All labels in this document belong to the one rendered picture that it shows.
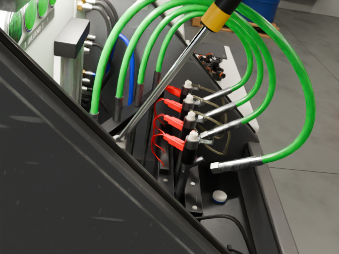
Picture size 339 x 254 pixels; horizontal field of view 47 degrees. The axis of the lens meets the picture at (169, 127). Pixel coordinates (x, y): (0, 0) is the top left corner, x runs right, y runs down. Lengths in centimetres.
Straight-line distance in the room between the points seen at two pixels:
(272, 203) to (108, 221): 61
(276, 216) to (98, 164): 63
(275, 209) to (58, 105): 70
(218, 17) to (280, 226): 67
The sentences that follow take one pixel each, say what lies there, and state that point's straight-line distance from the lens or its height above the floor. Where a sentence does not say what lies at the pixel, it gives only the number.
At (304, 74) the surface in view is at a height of 135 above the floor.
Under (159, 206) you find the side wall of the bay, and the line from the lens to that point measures 43.
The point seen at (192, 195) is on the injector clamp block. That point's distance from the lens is 88.
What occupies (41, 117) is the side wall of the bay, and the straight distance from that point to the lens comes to 37.
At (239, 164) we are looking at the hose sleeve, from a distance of 69.
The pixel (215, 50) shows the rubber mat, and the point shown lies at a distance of 174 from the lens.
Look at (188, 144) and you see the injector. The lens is 78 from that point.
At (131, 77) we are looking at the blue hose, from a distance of 102.
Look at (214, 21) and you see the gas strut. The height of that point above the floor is 146.
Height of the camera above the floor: 155
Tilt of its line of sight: 31 degrees down
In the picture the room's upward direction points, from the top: 11 degrees clockwise
